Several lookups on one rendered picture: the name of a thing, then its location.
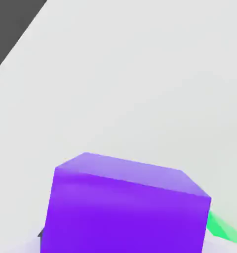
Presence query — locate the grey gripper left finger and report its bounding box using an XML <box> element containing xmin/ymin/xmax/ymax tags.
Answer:
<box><xmin>21</xmin><ymin>227</ymin><xmax>45</xmax><ymax>253</ymax></box>

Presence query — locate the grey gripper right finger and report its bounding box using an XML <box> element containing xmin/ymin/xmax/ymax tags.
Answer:
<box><xmin>201</xmin><ymin>229</ymin><xmax>237</xmax><ymax>253</ymax></box>

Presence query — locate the small purple cube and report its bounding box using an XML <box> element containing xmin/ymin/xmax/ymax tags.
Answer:
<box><xmin>39</xmin><ymin>152</ymin><xmax>212</xmax><ymax>253</ymax></box>

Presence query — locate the small green cube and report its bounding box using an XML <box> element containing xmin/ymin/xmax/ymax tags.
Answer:
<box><xmin>206</xmin><ymin>210</ymin><xmax>237</xmax><ymax>248</ymax></box>

